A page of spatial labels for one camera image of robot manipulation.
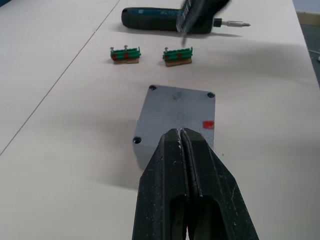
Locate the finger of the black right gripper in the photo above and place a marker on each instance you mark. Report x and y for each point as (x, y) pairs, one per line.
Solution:
(208, 8)
(183, 20)

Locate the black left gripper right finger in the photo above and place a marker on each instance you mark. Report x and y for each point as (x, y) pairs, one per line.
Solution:
(212, 190)

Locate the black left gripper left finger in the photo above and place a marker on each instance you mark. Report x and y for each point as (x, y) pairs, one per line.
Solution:
(160, 180)

